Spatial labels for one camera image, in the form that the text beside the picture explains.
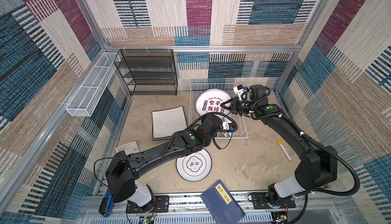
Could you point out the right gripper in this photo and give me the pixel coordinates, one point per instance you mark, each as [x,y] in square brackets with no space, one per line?
[233,105]

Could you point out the white round plate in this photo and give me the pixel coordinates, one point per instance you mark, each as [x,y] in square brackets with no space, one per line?
[194,167]
[226,129]
[210,101]

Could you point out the white square plate black rim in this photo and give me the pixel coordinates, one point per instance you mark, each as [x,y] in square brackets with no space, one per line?
[165,138]

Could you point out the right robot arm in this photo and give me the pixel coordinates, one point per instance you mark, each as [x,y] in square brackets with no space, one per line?
[317,166]

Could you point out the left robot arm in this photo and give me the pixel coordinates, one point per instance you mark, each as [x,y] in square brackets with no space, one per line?
[125,169]

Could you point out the black mesh shelf rack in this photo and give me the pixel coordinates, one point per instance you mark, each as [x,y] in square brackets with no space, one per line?
[148,72]

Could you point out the white marker yellow cap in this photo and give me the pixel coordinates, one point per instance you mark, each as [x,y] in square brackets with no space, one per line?
[284,151]

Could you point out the blue book yellow label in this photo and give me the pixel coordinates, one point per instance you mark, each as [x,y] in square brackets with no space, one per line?
[221,204]

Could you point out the pink white calculator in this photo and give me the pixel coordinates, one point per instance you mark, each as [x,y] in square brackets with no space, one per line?
[129,148]

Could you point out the blue stapler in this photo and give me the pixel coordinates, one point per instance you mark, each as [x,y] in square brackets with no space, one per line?
[106,205]

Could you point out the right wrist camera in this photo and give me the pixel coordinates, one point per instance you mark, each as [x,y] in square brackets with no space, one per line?
[242,92]

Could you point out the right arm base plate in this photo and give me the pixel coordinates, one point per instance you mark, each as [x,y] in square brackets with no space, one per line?
[265,200]

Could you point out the aluminium front rail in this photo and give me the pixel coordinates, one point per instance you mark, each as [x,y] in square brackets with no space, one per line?
[188,208]

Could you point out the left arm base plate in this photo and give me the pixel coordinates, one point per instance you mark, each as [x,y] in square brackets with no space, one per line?
[159,203]

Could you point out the white mesh wall basket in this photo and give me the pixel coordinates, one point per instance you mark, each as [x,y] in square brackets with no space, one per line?
[90,92]

